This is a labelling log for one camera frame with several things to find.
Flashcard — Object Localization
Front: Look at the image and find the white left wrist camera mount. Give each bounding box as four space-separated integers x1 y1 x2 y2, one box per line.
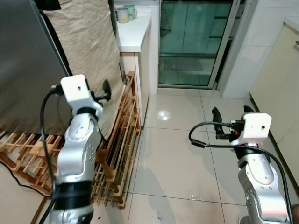
60 74 104 118

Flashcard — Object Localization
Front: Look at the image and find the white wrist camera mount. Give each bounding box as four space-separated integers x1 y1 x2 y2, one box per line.
242 112 272 143
60 74 104 118

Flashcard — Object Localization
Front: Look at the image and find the dark grey fridge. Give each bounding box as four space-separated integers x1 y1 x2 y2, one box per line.
0 0 71 137

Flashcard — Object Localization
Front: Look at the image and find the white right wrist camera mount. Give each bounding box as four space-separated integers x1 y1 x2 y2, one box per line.
242 112 272 143

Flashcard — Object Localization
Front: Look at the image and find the large beige wrinkled cloth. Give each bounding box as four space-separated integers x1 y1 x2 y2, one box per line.
43 0 125 140

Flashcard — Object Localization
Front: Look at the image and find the glass sliding door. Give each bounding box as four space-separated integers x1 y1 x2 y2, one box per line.
157 0 244 90

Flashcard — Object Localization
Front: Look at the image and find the cream cabinet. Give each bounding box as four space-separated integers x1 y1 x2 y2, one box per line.
249 19 299 188

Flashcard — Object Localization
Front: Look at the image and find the grey mug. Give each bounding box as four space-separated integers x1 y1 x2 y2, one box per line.
116 7 131 24

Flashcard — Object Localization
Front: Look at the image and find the pale green mug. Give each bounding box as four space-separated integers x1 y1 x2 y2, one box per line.
124 4 139 21

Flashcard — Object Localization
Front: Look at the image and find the thin black floor cable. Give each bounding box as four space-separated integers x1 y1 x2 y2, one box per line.
0 160 53 196

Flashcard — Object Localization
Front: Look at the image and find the white counter with cream side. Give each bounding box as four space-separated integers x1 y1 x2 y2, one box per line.
114 5 153 127

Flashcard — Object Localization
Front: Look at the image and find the wooden slatted rack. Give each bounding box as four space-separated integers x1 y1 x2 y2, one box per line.
0 71 141 209

